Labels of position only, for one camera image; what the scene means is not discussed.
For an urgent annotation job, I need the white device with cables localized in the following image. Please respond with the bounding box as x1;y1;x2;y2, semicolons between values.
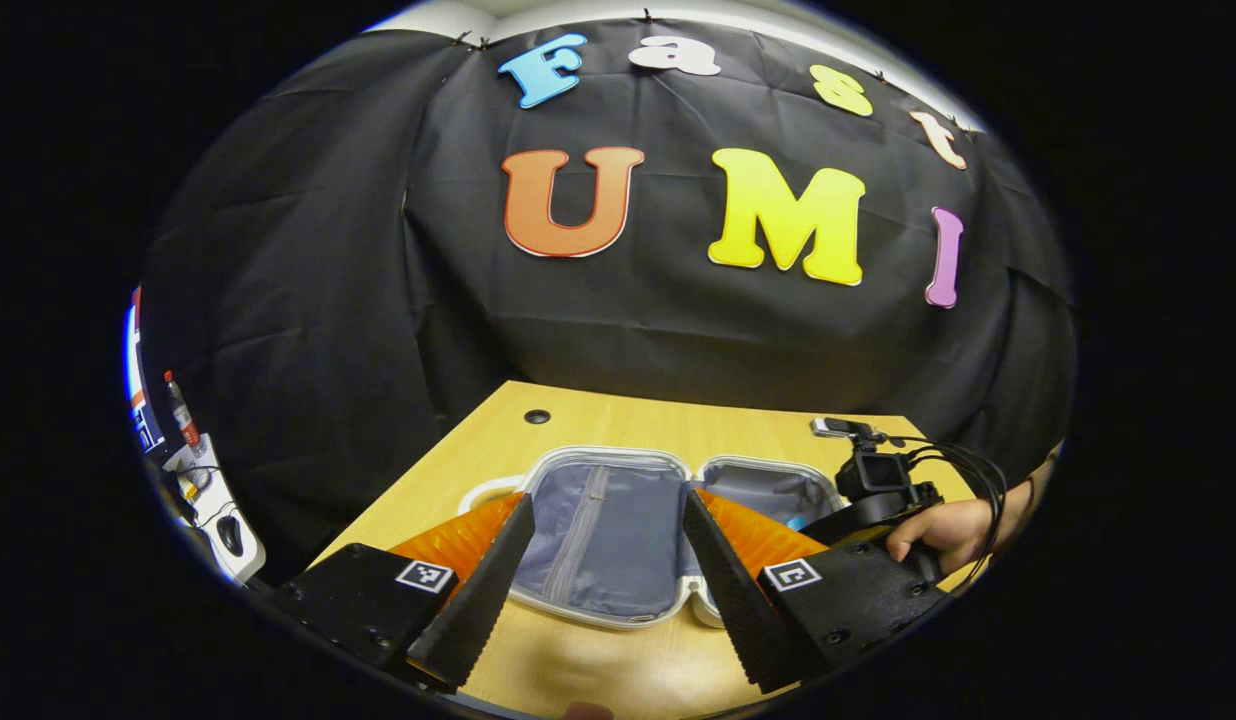
163;435;267;586

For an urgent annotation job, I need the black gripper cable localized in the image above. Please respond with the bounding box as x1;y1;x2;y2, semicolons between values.
883;435;1009;586

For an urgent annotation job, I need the white suitcase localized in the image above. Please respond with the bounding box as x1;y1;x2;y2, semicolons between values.
458;445;849;631

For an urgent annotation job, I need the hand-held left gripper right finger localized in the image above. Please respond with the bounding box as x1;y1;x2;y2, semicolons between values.
682;488;951;697

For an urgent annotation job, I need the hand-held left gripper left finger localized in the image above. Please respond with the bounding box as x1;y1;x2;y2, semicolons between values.
268;492;537;693

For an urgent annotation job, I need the colourful printed board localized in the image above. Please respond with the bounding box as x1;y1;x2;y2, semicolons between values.
126;285;164;456

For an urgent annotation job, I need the black backdrop cloth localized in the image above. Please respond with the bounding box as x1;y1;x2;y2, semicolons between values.
138;18;1079;586

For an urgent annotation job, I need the red capped bottle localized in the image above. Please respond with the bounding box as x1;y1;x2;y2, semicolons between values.
163;370;204;456

